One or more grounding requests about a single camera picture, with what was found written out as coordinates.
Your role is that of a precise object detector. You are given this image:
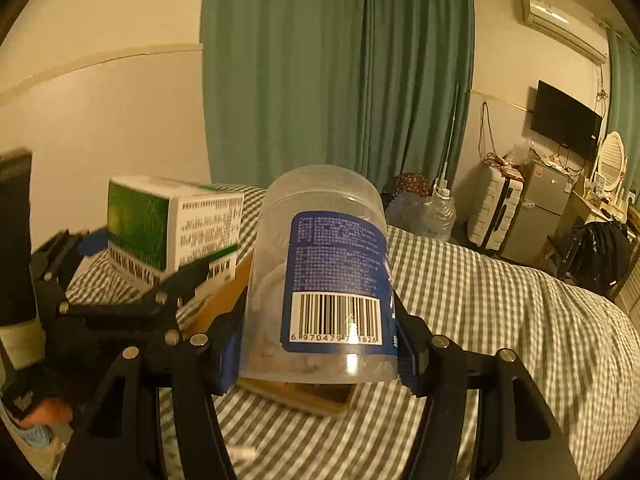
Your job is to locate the green white medicine box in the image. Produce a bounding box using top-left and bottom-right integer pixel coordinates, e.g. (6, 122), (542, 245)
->
(106, 176), (244, 300)

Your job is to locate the clear plastic jar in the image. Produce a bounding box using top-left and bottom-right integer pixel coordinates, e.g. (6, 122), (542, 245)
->
(240, 165), (398, 384)

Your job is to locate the person left hand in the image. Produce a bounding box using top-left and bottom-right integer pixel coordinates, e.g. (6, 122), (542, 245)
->
(17, 399), (74, 429)

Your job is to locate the checkered grey bed cover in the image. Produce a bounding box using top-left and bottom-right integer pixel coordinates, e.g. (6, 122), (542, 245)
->
(64, 184), (640, 480)

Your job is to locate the brown cardboard box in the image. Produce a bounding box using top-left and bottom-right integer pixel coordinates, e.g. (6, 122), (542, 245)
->
(183, 254), (357, 417)

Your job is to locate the black backpack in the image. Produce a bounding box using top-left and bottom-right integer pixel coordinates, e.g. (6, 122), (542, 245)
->
(558, 220), (631, 297)

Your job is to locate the clear water jug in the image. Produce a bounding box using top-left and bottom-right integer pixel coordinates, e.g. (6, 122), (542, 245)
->
(385, 186), (457, 242)

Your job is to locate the white vanity desk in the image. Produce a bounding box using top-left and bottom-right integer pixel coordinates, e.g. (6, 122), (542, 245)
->
(566, 191), (639, 242)

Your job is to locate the white suitcase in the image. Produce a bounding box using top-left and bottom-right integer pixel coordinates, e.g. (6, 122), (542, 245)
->
(468, 166), (524, 252)

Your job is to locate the grey mini fridge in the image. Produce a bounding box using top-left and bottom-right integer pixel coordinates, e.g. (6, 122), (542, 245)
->
(500, 160), (574, 266)

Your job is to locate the brown patterned stool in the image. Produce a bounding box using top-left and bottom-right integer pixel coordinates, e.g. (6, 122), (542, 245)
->
(394, 172), (432, 198)

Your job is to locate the white oval vanity mirror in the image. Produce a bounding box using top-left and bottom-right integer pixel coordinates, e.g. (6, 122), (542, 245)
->
(592, 131), (627, 193)

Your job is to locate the green curtain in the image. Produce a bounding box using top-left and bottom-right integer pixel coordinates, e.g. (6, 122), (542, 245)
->
(201, 0), (475, 188)
(608, 29), (640, 188)

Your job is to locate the green right curtain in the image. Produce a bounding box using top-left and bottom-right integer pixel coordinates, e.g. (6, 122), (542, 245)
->
(608, 29), (640, 188)

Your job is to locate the white air conditioner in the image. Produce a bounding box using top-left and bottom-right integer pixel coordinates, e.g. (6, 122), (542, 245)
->
(521, 0), (608, 65)

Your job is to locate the black wall television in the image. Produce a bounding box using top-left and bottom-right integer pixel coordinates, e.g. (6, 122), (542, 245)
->
(530, 80), (602, 162)

